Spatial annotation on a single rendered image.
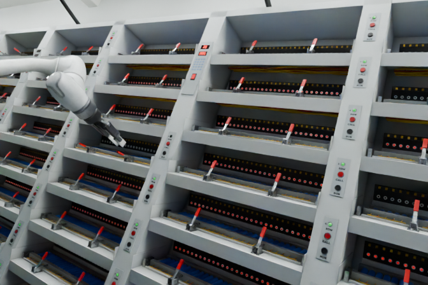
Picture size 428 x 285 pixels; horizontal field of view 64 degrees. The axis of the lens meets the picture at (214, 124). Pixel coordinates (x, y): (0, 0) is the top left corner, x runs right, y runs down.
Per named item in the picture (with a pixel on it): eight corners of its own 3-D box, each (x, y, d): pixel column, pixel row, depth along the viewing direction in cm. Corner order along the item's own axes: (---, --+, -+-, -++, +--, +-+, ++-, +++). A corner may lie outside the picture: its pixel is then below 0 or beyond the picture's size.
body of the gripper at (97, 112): (99, 106, 143) (113, 119, 150) (87, 105, 148) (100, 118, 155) (89, 120, 140) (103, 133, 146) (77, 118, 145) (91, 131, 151)
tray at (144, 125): (164, 137, 147) (169, 106, 148) (78, 123, 180) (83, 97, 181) (192, 140, 164) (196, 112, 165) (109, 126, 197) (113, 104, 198)
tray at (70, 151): (148, 179, 142) (151, 156, 142) (62, 156, 175) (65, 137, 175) (178, 177, 158) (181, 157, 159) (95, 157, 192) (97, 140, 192)
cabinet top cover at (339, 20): (391, 3, 122) (392, -5, 123) (47, 30, 242) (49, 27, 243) (393, 37, 138) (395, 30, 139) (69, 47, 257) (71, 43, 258)
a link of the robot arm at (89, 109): (79, 95, 145) (88, 104, 149) (66, 111, 141) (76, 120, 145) (92, 96, 140) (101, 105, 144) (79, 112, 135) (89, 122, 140)
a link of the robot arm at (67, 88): (89, 105, 136) (91, 86, 145) (62, 78, 125) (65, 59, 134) (67, 117, 137) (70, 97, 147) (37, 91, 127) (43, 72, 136)
